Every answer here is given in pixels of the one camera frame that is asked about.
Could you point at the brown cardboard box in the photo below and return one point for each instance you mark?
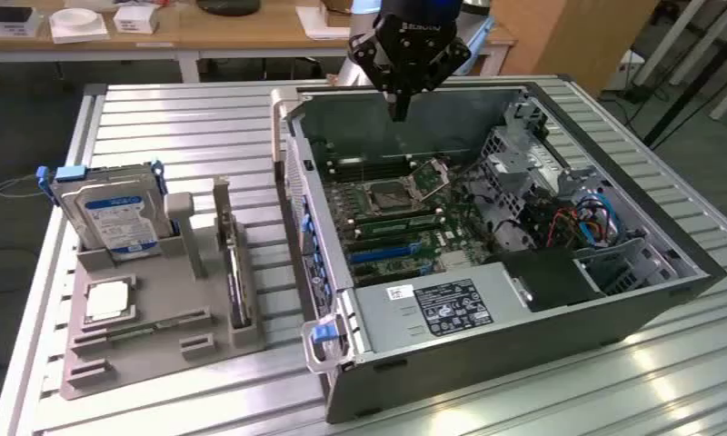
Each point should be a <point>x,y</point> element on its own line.
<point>336,5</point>

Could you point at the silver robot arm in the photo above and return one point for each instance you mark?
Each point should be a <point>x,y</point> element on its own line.
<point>354,72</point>

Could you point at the wooden desk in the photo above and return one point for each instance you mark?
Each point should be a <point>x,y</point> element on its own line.
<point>248,32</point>

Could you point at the blue case release latch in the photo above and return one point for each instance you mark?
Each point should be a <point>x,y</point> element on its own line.
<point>322,333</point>

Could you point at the silver CPU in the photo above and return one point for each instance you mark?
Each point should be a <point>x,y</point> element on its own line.
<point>106,300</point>

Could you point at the wooden cabinet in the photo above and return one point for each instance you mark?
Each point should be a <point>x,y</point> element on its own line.
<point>582,45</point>

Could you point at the black plastic shroud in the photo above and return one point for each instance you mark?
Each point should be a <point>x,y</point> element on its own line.
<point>551,277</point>

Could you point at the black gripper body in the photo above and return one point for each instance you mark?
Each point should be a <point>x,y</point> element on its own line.
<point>415,45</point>

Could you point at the black open PC case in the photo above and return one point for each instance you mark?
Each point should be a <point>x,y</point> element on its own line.
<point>521,363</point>

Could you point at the hard disk in blue caddy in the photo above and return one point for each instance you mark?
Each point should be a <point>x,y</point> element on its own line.
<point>115,218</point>

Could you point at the metal socket cover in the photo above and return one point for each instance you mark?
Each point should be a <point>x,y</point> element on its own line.
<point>430,177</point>

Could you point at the silver chipset heatsink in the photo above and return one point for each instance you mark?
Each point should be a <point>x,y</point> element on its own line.
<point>462,260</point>

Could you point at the metal disk bay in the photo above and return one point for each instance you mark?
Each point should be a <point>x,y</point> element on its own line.
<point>515,163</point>
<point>630,268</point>

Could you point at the black round object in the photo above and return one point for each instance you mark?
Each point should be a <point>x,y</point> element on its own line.
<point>227,5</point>

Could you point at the grey power supply unit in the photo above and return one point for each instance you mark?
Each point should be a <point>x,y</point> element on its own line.
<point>401,318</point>

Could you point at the black stand leg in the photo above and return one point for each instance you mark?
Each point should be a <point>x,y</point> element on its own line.
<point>685,104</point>

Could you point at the grey parts rack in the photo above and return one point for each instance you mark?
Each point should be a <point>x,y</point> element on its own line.
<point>163,318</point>

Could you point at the white desk frame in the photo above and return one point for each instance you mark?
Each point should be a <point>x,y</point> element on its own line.
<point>665,45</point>

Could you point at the green RAM stick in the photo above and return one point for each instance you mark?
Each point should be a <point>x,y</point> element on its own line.
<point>401,223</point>
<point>139,330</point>

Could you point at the white round holder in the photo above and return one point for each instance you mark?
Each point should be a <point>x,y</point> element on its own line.
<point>79,27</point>

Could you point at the green graphics card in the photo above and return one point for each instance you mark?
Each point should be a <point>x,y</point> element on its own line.
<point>238,272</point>

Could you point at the CPU socket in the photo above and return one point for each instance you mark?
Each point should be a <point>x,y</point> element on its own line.
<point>387,193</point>

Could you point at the blue card retainer clip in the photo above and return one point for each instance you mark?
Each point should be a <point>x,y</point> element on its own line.
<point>307,227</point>
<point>316,263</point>
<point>323,284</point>

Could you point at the white cardboard box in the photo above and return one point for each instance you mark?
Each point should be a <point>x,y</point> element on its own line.
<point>136,20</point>

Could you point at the green motherboard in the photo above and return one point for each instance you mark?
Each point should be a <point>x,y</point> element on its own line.
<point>461,236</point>

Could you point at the white paper stack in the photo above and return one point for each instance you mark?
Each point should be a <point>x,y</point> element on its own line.
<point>318,27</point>

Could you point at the white floor box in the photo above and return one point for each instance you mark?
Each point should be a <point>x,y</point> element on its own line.
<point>625,72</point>

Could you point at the white box with black lid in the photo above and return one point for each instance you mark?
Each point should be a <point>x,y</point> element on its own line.
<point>12,27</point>

